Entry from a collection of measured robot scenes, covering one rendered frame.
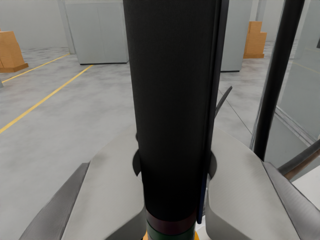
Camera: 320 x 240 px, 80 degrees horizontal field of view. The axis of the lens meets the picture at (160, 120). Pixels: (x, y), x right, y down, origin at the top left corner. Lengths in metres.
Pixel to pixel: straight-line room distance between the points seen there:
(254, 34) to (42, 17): 11.17
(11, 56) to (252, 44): 8.40
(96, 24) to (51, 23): 6.59
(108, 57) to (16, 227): 6.26
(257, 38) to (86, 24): 6.05
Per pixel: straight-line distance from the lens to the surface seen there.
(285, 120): 1.37
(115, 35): 7.41
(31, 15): 14.37
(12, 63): 8.38
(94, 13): 7.54
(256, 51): 8.49
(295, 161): 0.30
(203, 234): 0.20
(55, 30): 13.83
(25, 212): 2.34
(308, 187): 0.57
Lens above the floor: 1.57
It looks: 29 degrees down
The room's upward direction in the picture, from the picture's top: 2 degrees counter-clockwise
